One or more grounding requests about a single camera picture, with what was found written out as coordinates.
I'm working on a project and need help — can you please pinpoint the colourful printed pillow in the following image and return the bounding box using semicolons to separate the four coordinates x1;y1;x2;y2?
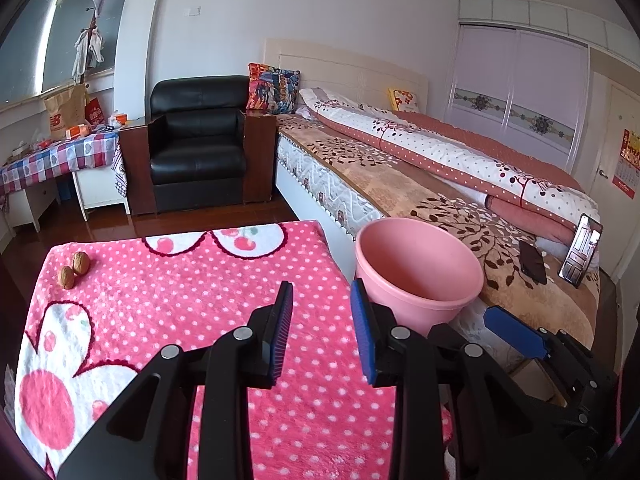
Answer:
246;63;301;114

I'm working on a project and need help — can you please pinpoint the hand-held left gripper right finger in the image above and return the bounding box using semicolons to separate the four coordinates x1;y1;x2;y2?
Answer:
350;279;586;480

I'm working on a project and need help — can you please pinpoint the wooden coat rack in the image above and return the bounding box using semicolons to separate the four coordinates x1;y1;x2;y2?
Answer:
80;5;101;88

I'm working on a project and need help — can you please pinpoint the red wall calendar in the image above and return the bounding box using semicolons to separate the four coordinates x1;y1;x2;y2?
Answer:
612;129;640;192

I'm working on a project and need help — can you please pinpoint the white garment on rack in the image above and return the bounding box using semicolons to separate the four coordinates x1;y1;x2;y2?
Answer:
71;30;104;83

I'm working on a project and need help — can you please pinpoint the black leather armchair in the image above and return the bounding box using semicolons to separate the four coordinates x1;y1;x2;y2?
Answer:
120;76;277;217

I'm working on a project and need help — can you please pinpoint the folded floral quilt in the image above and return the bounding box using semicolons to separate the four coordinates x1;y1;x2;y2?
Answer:
298;87;600;256

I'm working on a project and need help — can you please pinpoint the brown leaf-print bedspread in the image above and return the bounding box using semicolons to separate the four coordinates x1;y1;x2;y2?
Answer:
276;114;601;351

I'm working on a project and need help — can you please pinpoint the black smartphone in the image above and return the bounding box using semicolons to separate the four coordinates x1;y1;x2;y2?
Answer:
517;240;548;286

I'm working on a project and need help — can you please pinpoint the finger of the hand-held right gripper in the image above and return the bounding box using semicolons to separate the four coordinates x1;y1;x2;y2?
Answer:
429;323;468;353
484;305;551;361

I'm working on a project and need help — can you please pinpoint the pink plastic basin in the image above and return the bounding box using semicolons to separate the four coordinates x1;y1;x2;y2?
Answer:
355;217;485;338

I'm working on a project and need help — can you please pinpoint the white desk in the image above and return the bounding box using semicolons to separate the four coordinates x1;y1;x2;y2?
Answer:
7;162;131;233

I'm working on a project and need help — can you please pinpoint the window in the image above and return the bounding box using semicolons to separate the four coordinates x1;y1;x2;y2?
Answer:
0;0;138;106

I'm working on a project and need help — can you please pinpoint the white door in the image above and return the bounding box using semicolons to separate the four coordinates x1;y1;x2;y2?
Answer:
582;70;640;281

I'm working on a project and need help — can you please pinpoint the yellow floral pillow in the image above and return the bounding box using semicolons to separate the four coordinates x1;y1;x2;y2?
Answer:
389;88;420;112

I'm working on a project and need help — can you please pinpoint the brown paper bag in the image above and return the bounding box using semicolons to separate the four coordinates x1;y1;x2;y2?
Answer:
44;85;88;138

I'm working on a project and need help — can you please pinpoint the upright smartphone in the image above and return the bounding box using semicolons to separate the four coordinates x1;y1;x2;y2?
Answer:
557;213;604;288

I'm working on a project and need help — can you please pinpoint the pink dotted blanket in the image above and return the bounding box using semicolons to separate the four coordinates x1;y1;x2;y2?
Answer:
14;220;456;480

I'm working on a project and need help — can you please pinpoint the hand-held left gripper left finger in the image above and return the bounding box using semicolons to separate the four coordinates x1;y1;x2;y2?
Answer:
57;280;296;480

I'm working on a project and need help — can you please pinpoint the bed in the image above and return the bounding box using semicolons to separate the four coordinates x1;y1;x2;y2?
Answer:
263;37;601;356

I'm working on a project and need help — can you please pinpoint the white wardrobe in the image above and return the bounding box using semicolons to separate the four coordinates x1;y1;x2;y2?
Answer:
442;0;608;173

